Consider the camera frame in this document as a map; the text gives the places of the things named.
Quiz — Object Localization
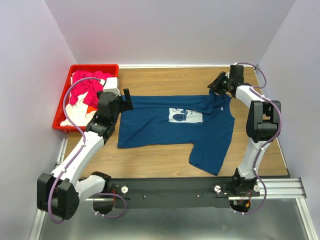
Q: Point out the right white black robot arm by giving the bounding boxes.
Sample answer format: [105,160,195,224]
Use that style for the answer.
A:
[208,63,282,197]

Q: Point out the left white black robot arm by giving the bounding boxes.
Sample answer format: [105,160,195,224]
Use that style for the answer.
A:
[36,88,133,224]

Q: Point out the magenta t shirt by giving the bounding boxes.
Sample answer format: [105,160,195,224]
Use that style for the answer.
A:
[69,70,112,108]

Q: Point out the blue printed t shirt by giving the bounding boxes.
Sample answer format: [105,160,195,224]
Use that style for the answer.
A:
[117,91,235,176]

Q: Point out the orange t shirt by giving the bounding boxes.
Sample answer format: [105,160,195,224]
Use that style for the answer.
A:
[86,105,97,114]

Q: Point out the red plastic bin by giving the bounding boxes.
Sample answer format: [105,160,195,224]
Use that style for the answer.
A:
[52,64,119,133]

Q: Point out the white t shirt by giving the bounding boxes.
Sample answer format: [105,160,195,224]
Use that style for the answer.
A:
[65,92,96,127]

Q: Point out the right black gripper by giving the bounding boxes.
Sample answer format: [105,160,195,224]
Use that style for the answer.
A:
[206,71,232,96]

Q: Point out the aluminium frame rail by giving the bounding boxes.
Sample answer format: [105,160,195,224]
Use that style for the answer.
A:
[28,133,71,240]

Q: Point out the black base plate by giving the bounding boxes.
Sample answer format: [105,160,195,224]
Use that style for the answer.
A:
[112,177,260,209]

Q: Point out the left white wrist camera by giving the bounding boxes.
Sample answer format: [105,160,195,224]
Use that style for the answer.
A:
[102,77,121,96]

